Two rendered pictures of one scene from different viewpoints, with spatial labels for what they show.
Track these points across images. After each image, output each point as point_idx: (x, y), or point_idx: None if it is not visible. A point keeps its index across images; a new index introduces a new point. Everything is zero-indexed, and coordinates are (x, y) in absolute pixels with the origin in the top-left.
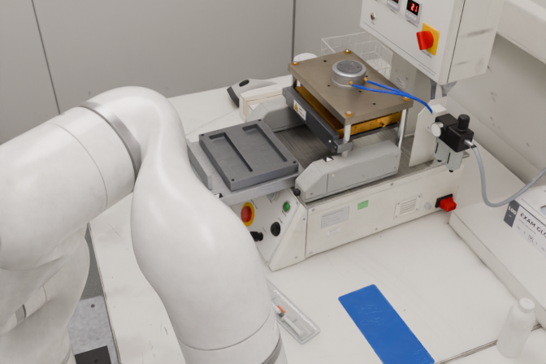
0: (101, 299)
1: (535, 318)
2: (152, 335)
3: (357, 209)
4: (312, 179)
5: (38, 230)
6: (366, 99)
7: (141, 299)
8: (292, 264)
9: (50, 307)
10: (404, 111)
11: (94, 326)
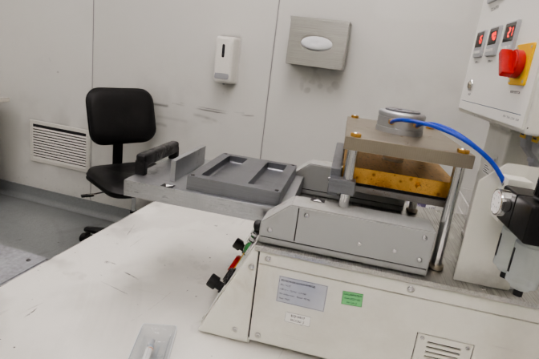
0: (41, 260)
1: None
2: (17, 307)
3: (341, 300)
4: (277, 210)
5: None
6: (401, 139)
7: (62, 278)
8: (229, 339)
9: None
10: (455, 171)
11: (2, 272)
